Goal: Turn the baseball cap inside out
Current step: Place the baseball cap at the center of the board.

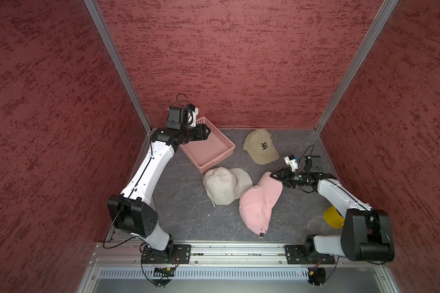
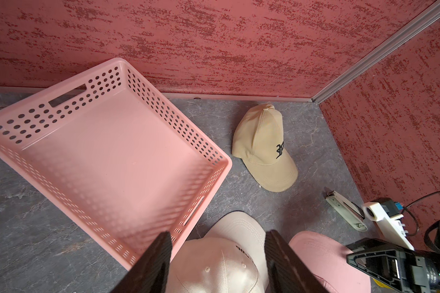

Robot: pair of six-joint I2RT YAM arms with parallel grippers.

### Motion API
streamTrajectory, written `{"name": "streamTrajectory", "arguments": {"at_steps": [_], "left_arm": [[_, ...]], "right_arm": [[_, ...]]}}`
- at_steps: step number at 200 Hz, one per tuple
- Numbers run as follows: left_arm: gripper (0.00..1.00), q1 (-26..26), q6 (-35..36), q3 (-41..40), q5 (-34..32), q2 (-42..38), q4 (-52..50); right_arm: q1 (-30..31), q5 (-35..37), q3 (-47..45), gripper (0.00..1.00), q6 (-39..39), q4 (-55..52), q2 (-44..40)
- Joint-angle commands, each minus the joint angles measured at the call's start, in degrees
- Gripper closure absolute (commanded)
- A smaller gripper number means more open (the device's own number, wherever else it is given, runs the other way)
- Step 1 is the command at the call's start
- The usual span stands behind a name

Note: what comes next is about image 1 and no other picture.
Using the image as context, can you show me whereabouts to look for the yellow pencil cup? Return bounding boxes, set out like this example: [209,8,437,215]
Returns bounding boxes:
[323,206,345,229]

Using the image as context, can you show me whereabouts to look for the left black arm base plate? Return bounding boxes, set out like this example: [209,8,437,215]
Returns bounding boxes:
[141,244,192,265]

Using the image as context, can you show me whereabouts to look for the white pink baseball cap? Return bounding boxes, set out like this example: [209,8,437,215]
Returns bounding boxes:
[202,167,253,206]

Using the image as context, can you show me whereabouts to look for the aluminium front rail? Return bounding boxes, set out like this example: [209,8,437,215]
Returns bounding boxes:
[88,241,384,268]

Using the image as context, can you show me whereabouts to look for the beige baseball cap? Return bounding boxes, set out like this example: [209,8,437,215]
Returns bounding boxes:
[243,129,279,166]

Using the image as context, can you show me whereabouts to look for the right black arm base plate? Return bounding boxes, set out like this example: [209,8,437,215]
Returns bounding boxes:
[284,245,336,265]

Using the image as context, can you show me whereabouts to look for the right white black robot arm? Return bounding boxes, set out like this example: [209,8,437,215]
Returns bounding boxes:
[270,156,395,264]

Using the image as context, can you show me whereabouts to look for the pink plastic basket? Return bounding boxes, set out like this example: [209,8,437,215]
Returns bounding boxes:
[180,117,235,173]

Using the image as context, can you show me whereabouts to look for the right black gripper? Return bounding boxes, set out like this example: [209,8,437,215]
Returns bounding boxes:
[270,166,310,188]

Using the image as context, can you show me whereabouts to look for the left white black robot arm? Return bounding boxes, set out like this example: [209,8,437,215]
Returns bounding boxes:
[108,103,211,262]

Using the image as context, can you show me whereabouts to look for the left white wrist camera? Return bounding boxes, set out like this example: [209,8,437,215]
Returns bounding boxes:
[186,103,199,128]

